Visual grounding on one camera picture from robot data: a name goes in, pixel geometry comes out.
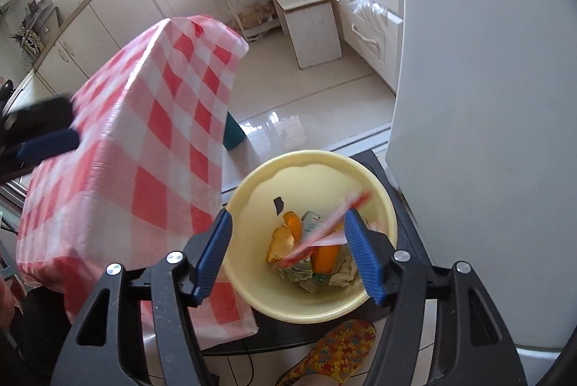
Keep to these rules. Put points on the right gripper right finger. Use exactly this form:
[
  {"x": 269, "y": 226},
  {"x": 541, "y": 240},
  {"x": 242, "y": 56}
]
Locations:
[{"x": 371, "y": 251}]

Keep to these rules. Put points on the white tissue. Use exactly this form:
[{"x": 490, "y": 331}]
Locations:
[{"x": 345, "y": 273}]

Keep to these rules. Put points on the curled orange peel strip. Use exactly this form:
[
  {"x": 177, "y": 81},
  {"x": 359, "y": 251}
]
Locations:
[{"x": 284, "y": 237}]

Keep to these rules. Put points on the white step stool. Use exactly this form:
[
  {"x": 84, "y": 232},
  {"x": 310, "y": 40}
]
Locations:
[{"x": 312, "y": 30}]

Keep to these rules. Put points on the colourful knitted slipper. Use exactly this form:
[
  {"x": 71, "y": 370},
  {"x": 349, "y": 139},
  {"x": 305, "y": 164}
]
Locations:
[{"x": 335, "y": 358}]

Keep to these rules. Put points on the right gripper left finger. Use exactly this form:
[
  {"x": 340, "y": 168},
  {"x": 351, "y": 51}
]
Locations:
[{"x": 204, "y": 253}]

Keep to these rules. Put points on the red white wrapper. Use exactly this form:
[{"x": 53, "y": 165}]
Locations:
[{"x": 303, "y": 248}]

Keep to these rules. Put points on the yellow trash bucket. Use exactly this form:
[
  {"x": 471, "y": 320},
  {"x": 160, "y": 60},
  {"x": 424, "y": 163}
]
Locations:
[{"x": 300, "y": 181}]

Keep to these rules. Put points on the white refrigerator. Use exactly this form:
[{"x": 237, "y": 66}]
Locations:
[{"x": 483, "y": 147}]

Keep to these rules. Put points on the long orange peel piece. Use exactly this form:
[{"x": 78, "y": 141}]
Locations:
[{"x": 323, "y": 259}]

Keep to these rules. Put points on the teal table leg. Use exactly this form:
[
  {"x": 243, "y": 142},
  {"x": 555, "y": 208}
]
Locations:
[{"x": 233, "y": 133}]

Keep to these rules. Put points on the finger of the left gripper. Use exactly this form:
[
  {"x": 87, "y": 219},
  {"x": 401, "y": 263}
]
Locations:
[
  {"x": 36, "y": 120},
  {"x": 33, "y": 151}
]

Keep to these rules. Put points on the clear plastic bag on handle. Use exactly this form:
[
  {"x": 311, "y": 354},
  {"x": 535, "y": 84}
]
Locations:
[{"x": 366, "y": 7}]

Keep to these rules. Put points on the red white checkered tablecloth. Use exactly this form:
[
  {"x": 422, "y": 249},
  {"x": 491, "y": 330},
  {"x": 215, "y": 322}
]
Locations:
[{"x": 147, "y": 174}]

